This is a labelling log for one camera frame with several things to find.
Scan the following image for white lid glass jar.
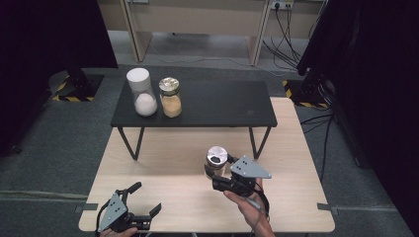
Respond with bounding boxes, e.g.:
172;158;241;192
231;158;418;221
126;67;159;118

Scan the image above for black stand with striped tape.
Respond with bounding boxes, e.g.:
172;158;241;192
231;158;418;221
282;72;334;110
48;67;106;104

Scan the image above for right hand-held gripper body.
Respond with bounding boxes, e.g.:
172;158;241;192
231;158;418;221
211;154;273;198

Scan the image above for white wall socket with plugs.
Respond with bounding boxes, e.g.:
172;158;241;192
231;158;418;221
270;0;294;11

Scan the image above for person's right hand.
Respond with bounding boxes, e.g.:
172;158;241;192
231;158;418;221
222;177;269;229

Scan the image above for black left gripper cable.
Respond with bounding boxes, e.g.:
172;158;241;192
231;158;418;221
94;198;113;236

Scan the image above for silver lid glass jar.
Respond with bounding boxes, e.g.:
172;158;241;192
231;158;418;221
205;145;229;181

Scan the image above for bundle of black cables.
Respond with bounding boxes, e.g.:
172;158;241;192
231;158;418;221
262;6;302;72

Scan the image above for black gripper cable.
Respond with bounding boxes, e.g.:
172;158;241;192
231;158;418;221
94;198;113;236
251;182;272;229

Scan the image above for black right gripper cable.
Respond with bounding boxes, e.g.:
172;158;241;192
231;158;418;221
251;182;272;229

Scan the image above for grey tape strip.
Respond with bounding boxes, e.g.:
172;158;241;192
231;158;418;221
316;202;341;215
73;202;100;213

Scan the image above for gold lid glass jar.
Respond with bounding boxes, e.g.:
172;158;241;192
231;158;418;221
158;76;183;119

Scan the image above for person's left hand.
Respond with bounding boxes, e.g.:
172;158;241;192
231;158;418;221
98;226;139;237

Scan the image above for black floor cables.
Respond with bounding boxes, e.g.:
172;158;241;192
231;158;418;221
299;112;336;183

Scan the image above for beige wooden desk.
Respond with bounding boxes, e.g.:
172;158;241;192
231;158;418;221
97;0;328;67

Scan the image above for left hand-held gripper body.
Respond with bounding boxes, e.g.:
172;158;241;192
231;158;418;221
96;192;153;233

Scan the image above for black metal shelf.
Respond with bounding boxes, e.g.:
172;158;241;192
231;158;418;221
110;79;279;162

